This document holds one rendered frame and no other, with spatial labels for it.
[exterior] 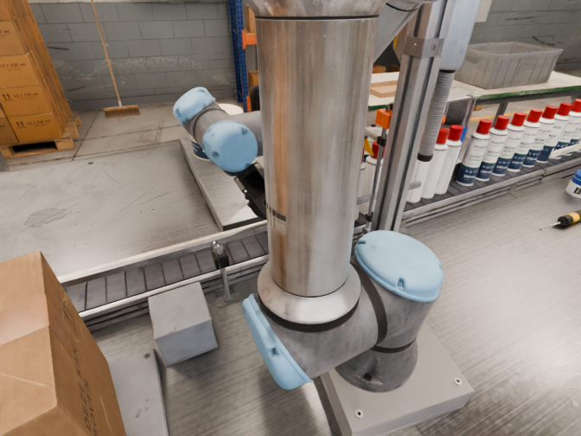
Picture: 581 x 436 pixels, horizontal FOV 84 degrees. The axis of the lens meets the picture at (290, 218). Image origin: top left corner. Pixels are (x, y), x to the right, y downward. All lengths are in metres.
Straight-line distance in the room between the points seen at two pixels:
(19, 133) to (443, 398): 3.98
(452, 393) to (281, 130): 0.50
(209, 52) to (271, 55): 4.91
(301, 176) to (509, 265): 0.80
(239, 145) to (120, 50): 4.71
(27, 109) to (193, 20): 2.29
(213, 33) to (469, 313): 4.76
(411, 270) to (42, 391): 0.39
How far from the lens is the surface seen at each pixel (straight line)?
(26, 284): 0.50
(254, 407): 0.63
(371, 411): 0.57
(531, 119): 1.29
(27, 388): 0.39
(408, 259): 0.44
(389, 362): 0.54
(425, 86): 0.64
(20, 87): 3.96
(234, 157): 0.51
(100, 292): 0.80
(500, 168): 1.27
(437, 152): 0.98
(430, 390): 0.62
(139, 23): 5.11
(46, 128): 4.03
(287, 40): 0.23
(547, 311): 0.92
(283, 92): 0.24
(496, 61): 2.72
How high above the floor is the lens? 1.41
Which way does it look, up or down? 36 degrees down
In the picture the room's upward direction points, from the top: straight up
